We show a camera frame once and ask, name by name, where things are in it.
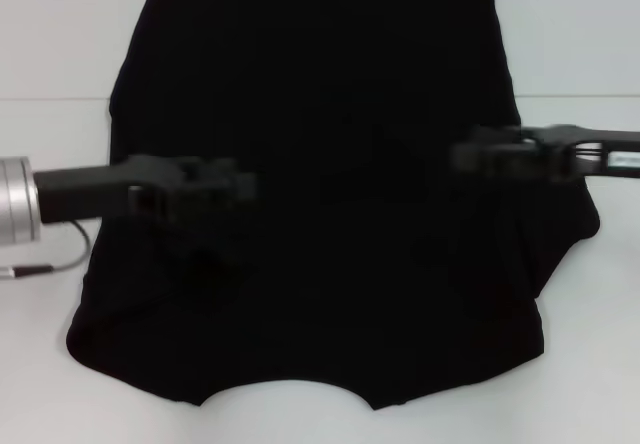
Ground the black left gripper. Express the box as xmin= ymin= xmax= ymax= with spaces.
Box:
xmin=32 ymin=153 xmax=259 ymax=226

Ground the black t-shirt with white print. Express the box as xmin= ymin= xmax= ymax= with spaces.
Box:
xmin=64 ymin=0 xmax=601 ymax=410

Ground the left arm cable with plug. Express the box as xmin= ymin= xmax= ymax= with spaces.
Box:
xmin=0 ymin=221 xmax=99 ymax=280

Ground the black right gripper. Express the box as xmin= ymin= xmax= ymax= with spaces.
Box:
xmin=448 ymin=123 xmax=640 ymax=184

